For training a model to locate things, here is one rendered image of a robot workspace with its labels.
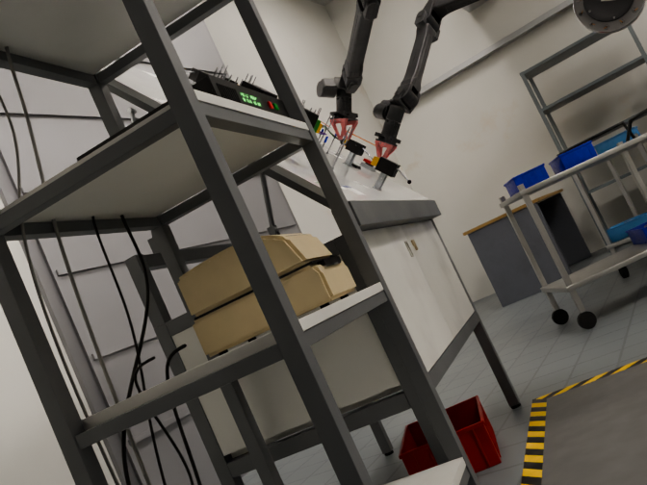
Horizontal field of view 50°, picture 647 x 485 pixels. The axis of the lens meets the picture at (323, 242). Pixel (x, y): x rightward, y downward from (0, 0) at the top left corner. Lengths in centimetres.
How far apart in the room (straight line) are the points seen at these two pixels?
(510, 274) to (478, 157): 209
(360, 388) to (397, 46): 693
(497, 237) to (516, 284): 45
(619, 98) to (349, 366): 636
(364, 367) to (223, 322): 43
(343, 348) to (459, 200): 647
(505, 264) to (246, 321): 503
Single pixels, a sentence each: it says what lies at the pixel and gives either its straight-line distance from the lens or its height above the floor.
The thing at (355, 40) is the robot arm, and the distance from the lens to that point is 237.
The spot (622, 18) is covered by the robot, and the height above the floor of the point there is 106.
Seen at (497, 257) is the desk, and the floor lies 42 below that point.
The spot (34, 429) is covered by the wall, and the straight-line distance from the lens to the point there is 336.
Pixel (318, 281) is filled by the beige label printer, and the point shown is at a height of 71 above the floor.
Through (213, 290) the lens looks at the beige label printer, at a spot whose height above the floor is 79.
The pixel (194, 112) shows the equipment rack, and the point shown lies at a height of 101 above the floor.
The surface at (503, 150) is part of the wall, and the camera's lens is 795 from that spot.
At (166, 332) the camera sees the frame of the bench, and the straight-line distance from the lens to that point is 189.
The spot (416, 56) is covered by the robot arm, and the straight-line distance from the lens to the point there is 264.
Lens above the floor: 66
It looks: 5 degrees up
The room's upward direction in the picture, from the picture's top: 25 degrees counter-clockwise
